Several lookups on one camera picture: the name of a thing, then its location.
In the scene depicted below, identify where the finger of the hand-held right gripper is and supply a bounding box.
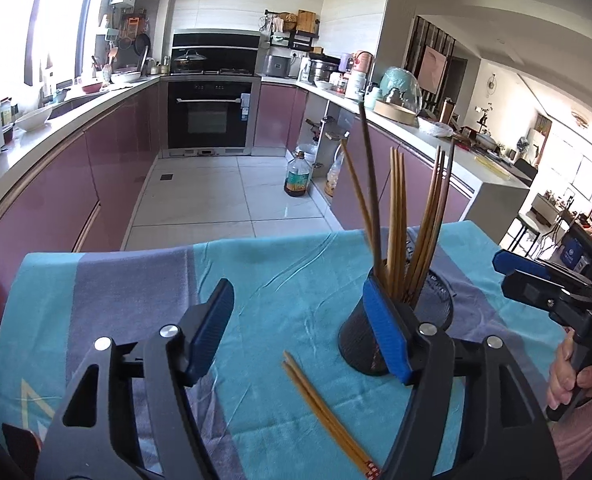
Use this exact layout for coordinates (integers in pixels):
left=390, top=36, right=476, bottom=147
left=502, top=269, right=592, bottom=314
left=492, top=249, right=592, bottom=292

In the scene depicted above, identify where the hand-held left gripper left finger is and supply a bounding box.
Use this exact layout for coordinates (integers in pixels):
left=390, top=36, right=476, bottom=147
left=35, top=277, right=235, bottom=480

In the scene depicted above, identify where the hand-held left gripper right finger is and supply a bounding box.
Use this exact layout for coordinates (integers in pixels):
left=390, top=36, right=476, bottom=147
left=362, top=266, right=564, bottom=480

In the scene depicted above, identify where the black mesh utensil holder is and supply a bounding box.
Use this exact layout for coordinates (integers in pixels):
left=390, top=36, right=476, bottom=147
left=338, top=260, right=455, bottom=377

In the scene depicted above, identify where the wooden chopstick red patterned end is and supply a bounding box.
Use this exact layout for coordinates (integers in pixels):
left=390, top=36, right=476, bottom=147
left=281, top=362, right=373, bottom=479

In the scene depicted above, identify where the bunch of wooden chopsticks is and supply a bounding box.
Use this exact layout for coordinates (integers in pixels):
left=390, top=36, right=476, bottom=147
left=340, top=101, right=456, bottom=306

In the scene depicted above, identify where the person's right hand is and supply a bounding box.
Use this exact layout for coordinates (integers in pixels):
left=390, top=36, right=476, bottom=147
left=548, top=332, right=592, bottom=410

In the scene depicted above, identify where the teal and grey tablecloth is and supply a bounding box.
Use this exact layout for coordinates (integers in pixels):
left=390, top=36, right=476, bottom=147
left=0, top=220, right=561, bottom=480

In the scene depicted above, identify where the purple kitchen cabinet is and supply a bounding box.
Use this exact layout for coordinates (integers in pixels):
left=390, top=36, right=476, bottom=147
left=0, top=80, right=169, bottom=321
left=253, top=82, right=309, bottom=150
left=332, top=110, right=476, bottom=233

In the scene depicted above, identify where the white plastic bag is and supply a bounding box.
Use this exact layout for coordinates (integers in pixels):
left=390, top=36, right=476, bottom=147
left=418, top=119, right=454, bottom=138

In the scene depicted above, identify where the person's pink clothing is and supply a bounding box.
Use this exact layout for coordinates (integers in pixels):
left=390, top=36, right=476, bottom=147
left=550, top=395, right=592, bottom=480

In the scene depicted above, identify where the cooking oil bottle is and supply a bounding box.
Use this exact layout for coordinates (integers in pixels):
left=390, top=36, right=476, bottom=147
left=284, top=151, right=313, bottom=198

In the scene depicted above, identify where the teal dome food cover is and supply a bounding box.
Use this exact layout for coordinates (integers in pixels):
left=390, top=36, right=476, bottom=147
left=379, top=66, right=423, bottom=117

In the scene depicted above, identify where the black built-in oven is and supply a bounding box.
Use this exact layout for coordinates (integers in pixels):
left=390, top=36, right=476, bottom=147
left=167, top=79, right=255, bottom=152

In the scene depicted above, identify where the dark wooden chair back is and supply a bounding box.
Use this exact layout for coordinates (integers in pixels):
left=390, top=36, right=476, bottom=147
left=1, top=422, right=43, bottom=480

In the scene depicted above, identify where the white canister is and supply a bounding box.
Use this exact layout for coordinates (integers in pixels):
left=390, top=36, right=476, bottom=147
left=345, top=71, right=368, bottom=101

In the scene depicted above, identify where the pink kettle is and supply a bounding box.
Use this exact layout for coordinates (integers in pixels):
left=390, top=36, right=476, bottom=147
left=351, top=51, right=375, bottom=77

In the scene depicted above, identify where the stainless steel pot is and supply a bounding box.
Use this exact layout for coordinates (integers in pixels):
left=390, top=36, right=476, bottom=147
left=308, top=60, right=340, bottom=84

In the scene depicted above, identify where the silver rice cooker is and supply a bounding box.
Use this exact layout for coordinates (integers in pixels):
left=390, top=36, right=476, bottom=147
left=263, top=52, right=297, bottom=80

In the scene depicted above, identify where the pot with glass lid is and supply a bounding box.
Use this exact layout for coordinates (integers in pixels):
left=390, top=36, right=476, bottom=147
left=174, top=49, right=207, bottom=68

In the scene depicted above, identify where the large white bowl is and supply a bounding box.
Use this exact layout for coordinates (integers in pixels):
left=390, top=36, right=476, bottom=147
left=14, top=106, right=55, bottom=132

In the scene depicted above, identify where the black stove hood panel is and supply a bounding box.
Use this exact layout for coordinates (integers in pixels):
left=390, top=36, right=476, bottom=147
left=172, top=31, right=263, bottom=76

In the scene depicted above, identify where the kitchen window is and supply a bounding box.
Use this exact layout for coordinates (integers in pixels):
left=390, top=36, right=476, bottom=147
left=0, top=0, right=104, bottom=108

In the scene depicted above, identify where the framed wall picture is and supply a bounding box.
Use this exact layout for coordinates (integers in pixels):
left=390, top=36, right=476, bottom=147
left=419, top=45, right=449, bottom=94

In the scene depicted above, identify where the black wall spice rack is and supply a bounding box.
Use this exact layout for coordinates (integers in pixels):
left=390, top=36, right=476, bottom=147
left=270, top=30, right=317, bottom=52

